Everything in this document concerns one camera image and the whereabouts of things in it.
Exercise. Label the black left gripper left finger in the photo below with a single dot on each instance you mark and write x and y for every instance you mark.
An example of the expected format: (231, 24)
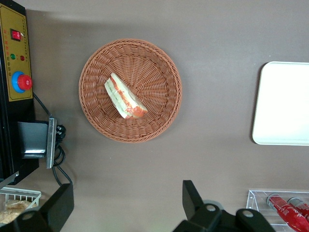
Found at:
(55, 207)

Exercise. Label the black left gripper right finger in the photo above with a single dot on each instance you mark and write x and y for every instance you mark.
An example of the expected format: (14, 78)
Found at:
(200, 215)

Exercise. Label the triangular sandwich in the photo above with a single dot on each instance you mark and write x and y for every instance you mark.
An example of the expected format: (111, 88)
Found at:
(120, 94)

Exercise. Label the cream plastic tray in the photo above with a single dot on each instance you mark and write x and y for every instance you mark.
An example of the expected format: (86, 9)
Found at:
(285, 104)

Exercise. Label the round brown wicker basket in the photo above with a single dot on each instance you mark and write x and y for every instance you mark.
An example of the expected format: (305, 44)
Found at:
(149, 70)

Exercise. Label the rice cracker snack packet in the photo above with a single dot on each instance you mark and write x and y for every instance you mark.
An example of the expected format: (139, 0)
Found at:
(14, 210)

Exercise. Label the silver metal lever bar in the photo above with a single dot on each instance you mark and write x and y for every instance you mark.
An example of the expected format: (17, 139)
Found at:
(9, 177)

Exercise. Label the clear acrylic bottle rack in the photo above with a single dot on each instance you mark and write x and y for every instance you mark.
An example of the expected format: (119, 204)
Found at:
(258, 200)

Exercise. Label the black power plug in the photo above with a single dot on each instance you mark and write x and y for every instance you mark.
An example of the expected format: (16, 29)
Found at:
(60, 132)

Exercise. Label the black machine with yellow panel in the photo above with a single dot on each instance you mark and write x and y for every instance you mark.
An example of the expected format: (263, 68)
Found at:
(14, 135)

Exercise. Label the red emergency stop button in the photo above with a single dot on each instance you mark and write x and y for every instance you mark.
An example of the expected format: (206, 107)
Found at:
(24, 82)

